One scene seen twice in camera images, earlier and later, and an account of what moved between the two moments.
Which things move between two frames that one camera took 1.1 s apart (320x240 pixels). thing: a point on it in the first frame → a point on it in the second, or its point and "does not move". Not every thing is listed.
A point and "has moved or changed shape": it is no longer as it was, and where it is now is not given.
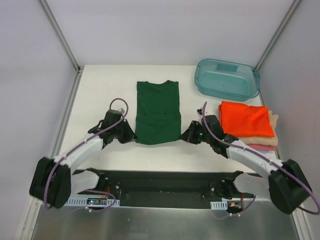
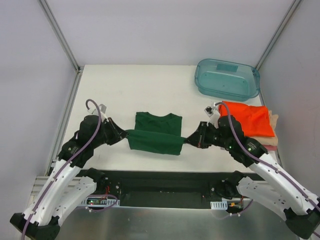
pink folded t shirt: x=263 y=147 does not move
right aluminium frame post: x=277 y=32 does not move
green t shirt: x=158 y=112 has moved or changed shape
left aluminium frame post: x=49 y=13 does not move
